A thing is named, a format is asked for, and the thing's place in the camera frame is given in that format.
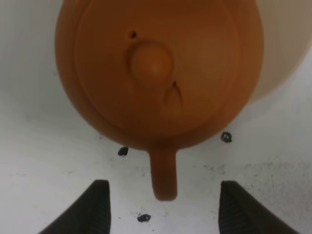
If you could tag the beige teapot saucer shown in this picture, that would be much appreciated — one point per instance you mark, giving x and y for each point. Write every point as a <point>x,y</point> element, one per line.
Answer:
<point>287,27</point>

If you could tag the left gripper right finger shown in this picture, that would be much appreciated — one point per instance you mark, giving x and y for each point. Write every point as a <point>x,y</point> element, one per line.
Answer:
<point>240,213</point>

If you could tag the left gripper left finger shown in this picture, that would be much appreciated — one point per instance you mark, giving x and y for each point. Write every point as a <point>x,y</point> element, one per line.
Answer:
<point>89,214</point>

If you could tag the brown clay teapot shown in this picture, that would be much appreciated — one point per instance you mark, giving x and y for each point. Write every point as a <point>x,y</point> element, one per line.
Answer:
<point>159,75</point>

